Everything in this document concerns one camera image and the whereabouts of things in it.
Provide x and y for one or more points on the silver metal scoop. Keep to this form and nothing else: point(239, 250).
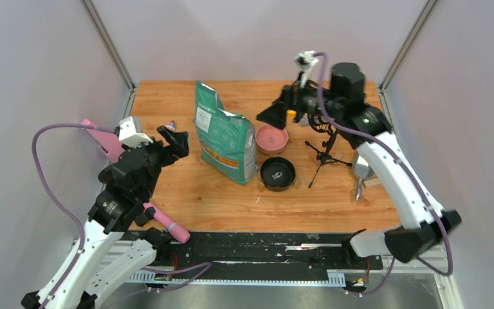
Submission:
point(363, 171)

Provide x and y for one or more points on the yellow green triangular toy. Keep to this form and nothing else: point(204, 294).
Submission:
point(291, 113)

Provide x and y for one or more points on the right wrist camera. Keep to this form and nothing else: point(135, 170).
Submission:
point(306, 61)

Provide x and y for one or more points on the small colourful figurine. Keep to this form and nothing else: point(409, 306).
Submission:
point(171, 126)

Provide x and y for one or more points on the black mounting rail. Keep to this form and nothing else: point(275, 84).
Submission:
point(271, 259)

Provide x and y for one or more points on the black pet bowl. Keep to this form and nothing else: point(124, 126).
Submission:
point(277, 174)

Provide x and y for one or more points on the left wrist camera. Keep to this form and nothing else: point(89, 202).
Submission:
point(131, 134)

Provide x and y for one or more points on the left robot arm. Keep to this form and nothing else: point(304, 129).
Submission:
point(80, 282)

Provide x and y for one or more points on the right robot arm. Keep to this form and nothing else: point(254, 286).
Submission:
point(424, 221)

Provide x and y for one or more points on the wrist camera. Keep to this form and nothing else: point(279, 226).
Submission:
point(131, 134)
point(306, 61)

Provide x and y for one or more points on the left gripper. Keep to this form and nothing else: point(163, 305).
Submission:
point(180, 148)

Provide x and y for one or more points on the green dog food bag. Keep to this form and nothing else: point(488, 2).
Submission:
point(227, 139)

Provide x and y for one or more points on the pink pet bowl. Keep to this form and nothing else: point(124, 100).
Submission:
point(270, 140)

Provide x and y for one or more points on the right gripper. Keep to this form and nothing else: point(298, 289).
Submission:
point(292, 98)

